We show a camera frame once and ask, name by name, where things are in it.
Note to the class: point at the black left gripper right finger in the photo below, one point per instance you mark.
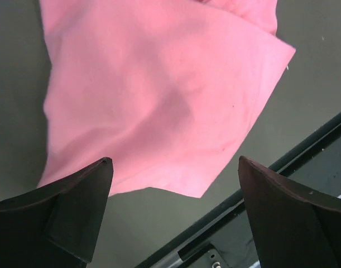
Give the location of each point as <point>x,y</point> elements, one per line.
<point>292,225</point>

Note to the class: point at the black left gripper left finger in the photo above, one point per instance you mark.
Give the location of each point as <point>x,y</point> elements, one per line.
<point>56,225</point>

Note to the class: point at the pink t-shirt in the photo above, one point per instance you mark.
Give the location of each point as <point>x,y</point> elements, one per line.
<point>168,90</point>

